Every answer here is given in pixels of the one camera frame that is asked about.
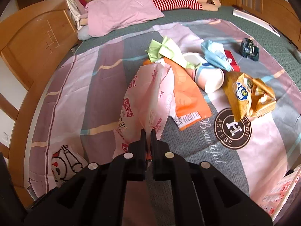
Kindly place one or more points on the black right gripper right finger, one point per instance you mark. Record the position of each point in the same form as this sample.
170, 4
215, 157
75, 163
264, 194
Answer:
201, 194

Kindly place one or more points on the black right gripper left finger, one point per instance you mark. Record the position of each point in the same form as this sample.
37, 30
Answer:
93, 196

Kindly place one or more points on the orange snack wrapper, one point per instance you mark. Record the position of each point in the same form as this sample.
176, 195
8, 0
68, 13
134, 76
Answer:
189, 105

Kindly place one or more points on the pink printed plastic bag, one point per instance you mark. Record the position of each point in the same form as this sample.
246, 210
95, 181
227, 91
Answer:
146, 105

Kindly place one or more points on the yellow snack bag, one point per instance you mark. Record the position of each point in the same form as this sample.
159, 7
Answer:
247, 96

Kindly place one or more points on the white blue paper cup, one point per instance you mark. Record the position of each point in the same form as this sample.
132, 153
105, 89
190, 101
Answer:
205, 75

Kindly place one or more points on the red cigarette box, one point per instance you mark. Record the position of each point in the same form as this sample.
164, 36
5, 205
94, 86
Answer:
232, 60

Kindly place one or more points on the light blue face mask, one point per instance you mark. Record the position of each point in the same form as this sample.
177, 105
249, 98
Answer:
215, 55

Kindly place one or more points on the light green wrapper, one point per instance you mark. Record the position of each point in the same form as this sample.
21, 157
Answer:
167, 48

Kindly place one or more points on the dark green wrapper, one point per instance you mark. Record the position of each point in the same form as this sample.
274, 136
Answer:
249, 50

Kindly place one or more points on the white plastic trash bag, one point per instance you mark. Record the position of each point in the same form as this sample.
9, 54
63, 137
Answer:
277, 201

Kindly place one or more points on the striped pink grey bedsheet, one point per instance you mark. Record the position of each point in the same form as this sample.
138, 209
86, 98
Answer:
84, 100

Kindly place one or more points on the light blue small pillow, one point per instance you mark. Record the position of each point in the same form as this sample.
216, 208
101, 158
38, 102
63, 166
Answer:
83, 34

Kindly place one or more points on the wooden headboard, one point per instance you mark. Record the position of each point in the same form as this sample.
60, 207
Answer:
34, 41

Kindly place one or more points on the pink pillow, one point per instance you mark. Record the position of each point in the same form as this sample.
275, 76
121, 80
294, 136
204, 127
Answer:
105, 16

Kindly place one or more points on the white flat board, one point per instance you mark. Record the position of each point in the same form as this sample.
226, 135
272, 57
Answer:
255, 20

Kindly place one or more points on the red striped plush doll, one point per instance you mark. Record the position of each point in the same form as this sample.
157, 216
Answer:
206, 5

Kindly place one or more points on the wooden footboard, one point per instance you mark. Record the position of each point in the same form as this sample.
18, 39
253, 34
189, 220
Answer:
279, 13

